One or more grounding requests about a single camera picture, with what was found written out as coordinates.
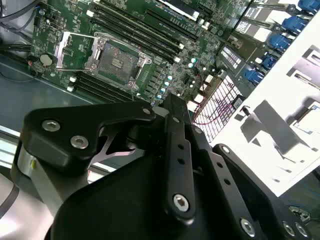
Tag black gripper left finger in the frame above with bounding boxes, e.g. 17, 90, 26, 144
20, 93, 198, 225

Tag metal socket cover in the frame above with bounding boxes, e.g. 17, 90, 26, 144
55, 30, 101, 73

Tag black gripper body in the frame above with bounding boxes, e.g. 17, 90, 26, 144
51, 149, 241, 240

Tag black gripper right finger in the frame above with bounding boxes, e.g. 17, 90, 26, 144
183, 98, 315, 240

